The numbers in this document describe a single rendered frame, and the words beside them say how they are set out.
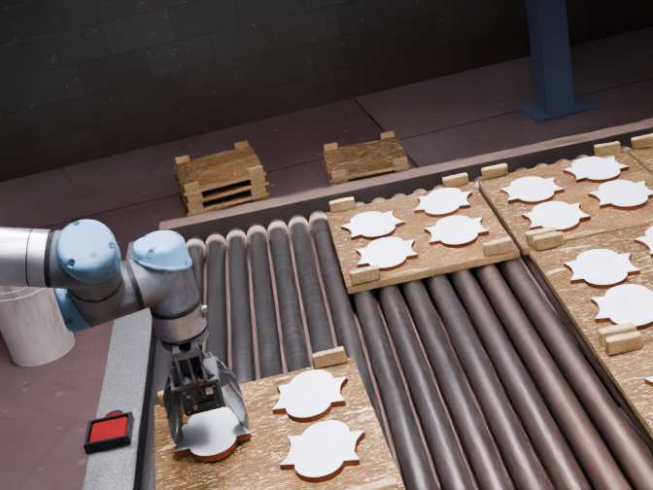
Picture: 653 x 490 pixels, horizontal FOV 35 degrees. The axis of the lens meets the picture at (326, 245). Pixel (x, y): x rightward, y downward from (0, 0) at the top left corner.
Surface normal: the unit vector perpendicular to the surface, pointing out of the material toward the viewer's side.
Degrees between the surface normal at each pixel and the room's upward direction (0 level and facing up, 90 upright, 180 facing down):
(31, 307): 93
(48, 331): 93
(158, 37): 90
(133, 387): 0
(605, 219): 0
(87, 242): 45
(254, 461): 0
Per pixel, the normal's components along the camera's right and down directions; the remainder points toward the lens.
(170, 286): 0.36, 0.37
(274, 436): -0.18, -0.90
